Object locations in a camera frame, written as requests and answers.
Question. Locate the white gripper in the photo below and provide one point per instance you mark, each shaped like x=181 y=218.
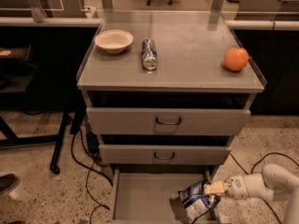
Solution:
x=235 y=185

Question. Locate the dark shoe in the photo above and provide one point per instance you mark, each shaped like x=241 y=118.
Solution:
x=7 y=182

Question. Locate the blue chip bag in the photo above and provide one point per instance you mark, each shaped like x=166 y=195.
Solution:
x=196 y=202

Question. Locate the white bowl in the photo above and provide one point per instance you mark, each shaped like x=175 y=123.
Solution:
x=114 y=41

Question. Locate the grey top drawer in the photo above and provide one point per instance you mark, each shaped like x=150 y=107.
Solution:
x=167 y=113

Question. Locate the grey middle drawer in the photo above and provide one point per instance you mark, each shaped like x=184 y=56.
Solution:
x=164 y=149

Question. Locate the grey drawer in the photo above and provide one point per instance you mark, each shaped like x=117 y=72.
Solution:
x=149 y=195
x=167 y=113
x=164 y=149

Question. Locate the orange fruit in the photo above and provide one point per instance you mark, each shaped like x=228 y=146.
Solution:
x=235 y=59

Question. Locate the grey bottom drawer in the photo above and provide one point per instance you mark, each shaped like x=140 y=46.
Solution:
x=149 y=195

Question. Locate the black power adapter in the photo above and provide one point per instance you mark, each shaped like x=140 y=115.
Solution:
x=92 y=142

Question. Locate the grey drawer cabinet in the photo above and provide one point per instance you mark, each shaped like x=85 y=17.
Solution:
x=190 y=48

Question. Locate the blue silver drink can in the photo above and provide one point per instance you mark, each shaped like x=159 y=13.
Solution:
x=149 y=55

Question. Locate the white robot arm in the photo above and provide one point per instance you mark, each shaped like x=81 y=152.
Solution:
x=273 y=184

